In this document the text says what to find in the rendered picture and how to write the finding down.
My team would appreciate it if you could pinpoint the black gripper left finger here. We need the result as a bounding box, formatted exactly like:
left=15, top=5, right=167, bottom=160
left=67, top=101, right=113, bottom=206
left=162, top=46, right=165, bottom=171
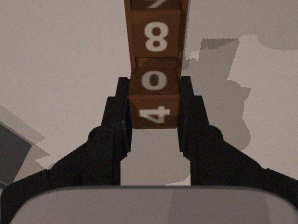
left=0, top=77, right=133, bottom=224

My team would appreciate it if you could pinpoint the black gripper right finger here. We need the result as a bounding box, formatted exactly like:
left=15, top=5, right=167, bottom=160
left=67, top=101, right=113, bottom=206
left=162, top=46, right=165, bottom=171
left=177, top=76, right=298, bottom=210

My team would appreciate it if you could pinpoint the brown wooden cube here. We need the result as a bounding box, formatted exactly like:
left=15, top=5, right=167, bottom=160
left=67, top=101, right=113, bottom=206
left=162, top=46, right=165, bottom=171
left=130, top=0, right=182, bottom=58
left=128, top=67, right=181, bottom=129

